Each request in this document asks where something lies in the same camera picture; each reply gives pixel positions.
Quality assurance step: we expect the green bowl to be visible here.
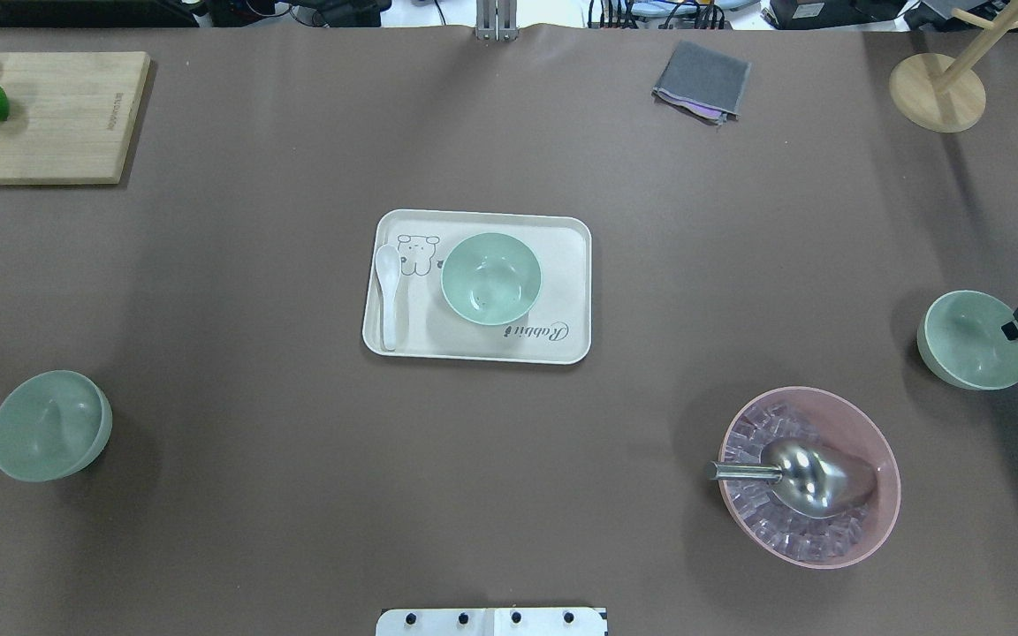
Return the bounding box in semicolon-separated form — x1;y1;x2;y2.
916;290;1018;390
0;370;113;482
441;232;543;326

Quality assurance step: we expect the wooden cup tree stand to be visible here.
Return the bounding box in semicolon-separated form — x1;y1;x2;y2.
888;1;1018;133

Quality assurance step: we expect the pink bowl with ice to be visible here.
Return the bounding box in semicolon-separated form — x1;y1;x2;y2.
718;387;901;569

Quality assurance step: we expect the metal ice scoop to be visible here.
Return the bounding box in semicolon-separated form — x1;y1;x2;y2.
704;437;876;519

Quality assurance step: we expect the grey folded cloth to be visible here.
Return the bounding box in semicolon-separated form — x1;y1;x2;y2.
651;42;752;125

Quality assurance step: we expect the green bowl on tray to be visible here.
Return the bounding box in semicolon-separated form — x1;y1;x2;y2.
441;232;543;326

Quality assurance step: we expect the beige rabbit tray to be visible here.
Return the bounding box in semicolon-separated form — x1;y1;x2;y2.
362;208;591;365

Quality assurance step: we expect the white ceramic spoon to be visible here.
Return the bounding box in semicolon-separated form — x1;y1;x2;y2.
373;243;401;351

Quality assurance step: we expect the wooden cutting board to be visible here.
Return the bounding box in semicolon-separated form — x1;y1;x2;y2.
0;51;150;186

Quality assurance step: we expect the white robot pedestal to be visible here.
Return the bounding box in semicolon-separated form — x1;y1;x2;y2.
375;605;609;635

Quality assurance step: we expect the aluminium frame post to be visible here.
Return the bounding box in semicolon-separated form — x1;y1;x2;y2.
475;0;520;42

